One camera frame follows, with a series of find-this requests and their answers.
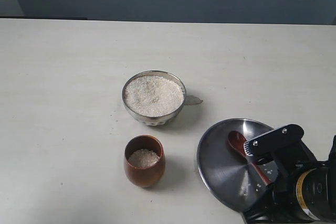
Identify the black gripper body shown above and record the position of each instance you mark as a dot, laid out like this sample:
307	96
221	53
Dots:
299	194

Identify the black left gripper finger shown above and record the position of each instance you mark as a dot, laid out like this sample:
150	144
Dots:
261	149

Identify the red wooden spoon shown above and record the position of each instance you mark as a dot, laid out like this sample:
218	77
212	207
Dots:
236	140

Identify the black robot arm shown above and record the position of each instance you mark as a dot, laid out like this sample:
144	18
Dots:
304	189

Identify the glass bowl of rice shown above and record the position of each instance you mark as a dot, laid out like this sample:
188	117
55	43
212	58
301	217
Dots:
156	97

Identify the round steel plate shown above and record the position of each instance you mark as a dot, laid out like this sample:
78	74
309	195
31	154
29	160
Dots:
229	177

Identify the brown wooden cup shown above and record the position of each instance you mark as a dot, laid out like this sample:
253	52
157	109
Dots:
147	176

